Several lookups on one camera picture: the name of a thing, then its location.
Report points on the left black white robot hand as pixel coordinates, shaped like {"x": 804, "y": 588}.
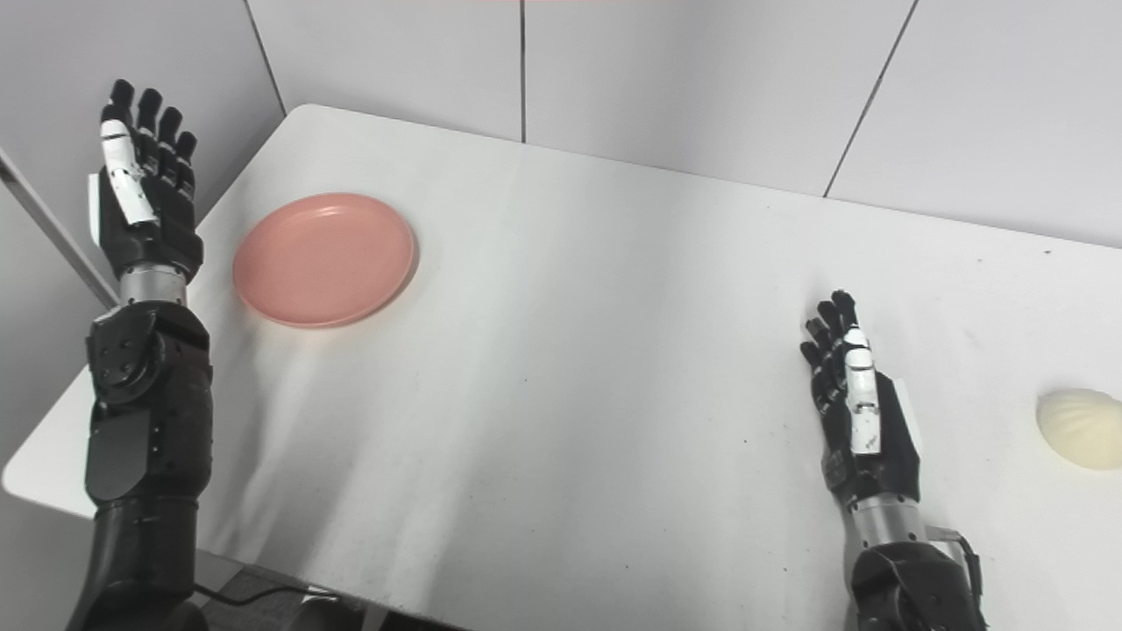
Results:
{"x": 162, "y": 223}

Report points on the cream steamed bun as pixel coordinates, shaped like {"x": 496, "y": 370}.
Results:
{"x": 1082, "y": 429}

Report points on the pink round plate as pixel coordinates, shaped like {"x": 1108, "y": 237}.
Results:
{"x": 324, "y": 261}

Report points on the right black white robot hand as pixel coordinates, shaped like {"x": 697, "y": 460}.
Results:
{"x": 890, "y": 456}

